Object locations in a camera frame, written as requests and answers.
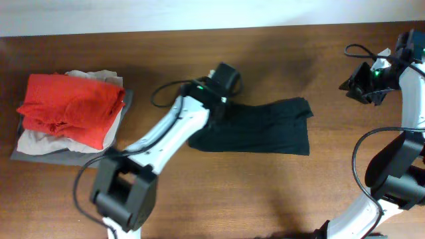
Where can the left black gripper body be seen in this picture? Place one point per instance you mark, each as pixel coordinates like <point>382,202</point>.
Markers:
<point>224,115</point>

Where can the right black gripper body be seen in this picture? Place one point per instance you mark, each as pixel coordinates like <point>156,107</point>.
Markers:
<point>372,85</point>

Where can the black Nike t-shirt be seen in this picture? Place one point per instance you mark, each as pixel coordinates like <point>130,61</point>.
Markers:
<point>278,127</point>

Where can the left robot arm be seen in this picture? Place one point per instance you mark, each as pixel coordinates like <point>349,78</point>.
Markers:
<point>125,188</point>

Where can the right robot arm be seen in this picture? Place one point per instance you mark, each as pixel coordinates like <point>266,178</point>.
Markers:
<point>392,183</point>

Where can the red folded shirt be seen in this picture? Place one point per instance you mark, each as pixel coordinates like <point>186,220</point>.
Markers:
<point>81,109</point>

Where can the grey folded shirt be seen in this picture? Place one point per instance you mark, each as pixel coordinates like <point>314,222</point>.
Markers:
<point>65,156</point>

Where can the beige folded shirt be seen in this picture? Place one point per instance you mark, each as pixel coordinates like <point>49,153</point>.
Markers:
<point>38,143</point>

